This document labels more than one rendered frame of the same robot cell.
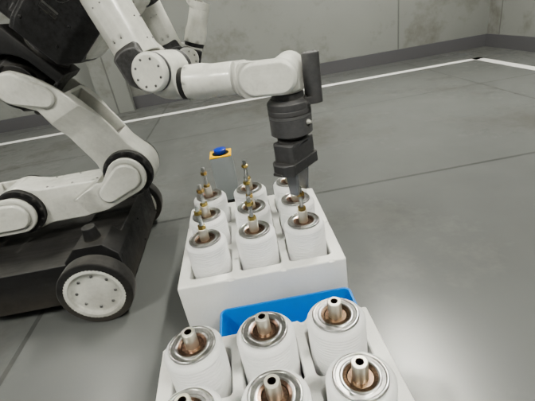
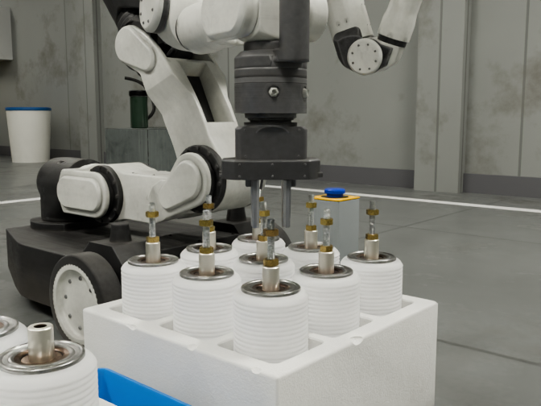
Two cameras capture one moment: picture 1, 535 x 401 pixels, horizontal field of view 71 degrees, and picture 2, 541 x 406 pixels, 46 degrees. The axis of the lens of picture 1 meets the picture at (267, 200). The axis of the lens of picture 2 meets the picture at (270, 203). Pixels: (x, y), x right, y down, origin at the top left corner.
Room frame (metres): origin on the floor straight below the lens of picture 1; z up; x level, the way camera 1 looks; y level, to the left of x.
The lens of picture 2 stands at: (0.19, -0.60, 0.47)
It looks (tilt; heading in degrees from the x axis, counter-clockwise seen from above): 8 degrees down; 42
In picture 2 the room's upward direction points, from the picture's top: straight up
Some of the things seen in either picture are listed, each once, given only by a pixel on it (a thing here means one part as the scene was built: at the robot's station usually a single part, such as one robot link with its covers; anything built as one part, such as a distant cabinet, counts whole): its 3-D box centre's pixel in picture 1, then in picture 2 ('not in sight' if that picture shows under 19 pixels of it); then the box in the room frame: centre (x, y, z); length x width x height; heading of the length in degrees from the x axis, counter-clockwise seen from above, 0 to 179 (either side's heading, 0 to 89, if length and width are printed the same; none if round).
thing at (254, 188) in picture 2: (291, 182); (252, 202); (0.75, -0.06, 0.36); 0.03 x 0.02 x 0.06; 47
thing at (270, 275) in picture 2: (302, 216); (270, 279); (0.76, -0.08, 0.26); 0.02 x 0.02 x 0.03
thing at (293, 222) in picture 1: (303, 220); (270, 288); (0.76, -0.08, 0.25); 0.08 x 0.08 x 0.01
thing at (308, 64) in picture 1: (293, 83); (282, 31); (0.77, -0.09, 0.57); 0.11 x 0.11 x 0.11; 73
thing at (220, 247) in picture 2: (206, 215); (208, 248); (0.88, 0.16, 0.25); 0.08 x 0.08 x 0.01
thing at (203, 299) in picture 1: (261, 256); (263, 360); (0.88, 0.04, 0.09); 0.39 x 0.39 x 0.18; 1
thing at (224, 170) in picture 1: (229, 196); (333, 276); (1.17, 0.13, 0.16); 0.07 x 0.07 x 0.31; 1
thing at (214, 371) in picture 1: (205, 382); not in sight; (0.44, 0.16, 0.16); 0.10 x 0.10 x 0.18
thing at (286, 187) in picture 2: (303, 174); (288, 201); (0.78, -0.09, 0.36); 0.03 x 0.02 x 0.06; 47
